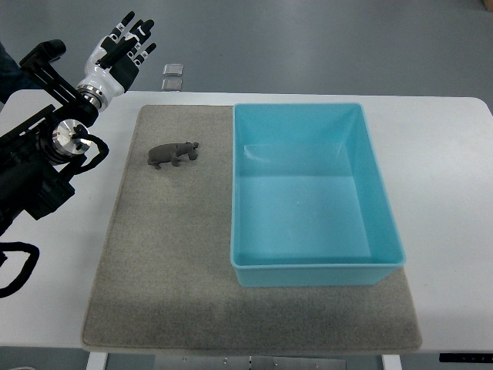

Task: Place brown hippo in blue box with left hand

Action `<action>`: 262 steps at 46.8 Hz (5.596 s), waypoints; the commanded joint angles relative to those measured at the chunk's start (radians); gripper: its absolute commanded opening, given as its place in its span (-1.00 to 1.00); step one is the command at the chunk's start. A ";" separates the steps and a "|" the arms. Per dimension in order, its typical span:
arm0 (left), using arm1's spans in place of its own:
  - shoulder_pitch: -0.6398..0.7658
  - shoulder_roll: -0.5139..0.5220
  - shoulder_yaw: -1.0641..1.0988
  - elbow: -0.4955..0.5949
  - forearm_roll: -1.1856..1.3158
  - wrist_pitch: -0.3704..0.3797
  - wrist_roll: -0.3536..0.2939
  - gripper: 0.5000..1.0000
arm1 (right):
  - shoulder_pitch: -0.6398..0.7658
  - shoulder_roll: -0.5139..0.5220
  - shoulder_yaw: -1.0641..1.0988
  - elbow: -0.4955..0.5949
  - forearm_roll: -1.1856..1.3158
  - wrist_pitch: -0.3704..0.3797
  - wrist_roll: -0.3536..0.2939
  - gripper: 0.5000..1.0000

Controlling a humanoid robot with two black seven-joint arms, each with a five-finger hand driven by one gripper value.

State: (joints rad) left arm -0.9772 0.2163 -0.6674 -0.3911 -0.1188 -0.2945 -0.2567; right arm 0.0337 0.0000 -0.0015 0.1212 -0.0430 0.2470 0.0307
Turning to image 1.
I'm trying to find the grey felt mat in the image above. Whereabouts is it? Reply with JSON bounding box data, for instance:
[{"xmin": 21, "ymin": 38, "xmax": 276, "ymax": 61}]
[{"xmin": 82, "ymin": 105, "xmax": 422, "ymax": 355}]

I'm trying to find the blue plastic box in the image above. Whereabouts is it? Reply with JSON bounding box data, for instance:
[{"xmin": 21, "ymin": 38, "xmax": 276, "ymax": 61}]
[{"xmin": 230, "ymin": 103, "xmax": 406, "ymax": 288}]

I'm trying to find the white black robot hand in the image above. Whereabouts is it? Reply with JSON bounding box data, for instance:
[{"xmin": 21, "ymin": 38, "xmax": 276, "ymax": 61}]
[{"xmin": 77, "ymin": 11, "xmax": 156, "ymax": 109}]

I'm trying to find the lower metal floor plate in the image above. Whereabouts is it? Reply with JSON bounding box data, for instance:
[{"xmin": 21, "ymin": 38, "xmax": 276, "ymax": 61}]
[{"xmin": 161, "ymin": 78, "xmax": 183, "ymax": 92}]

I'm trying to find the black table control panel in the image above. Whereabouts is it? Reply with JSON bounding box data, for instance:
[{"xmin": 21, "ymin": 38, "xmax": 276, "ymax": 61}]
[{"xmin": 439, "ymin": 352, "xmax": 493, "ymax": 364}]

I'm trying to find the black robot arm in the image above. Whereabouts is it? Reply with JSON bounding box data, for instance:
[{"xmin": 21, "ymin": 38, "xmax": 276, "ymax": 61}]
[{"xmin": 1, "ymin": 39, "xmax": 109, "ymax": 232}]

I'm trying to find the black sleeved cable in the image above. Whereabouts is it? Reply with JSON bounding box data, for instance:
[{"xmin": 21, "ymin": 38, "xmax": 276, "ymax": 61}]
[{"xmin": 0, "ymin": 240, "xmax": 41, "ymax": 299}]

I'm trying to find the brown hippo toy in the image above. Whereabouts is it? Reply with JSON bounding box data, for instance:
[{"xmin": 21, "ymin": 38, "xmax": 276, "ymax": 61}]
[{"xmin": 147, "ymin": 142, "xmax": 200, "ymax": 170}]

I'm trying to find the metal table frame bracket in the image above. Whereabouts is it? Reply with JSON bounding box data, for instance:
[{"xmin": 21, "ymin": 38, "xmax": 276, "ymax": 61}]
[{"xmin": 153, "ymin": 355, "xmax": 347, "ymax": 370}]

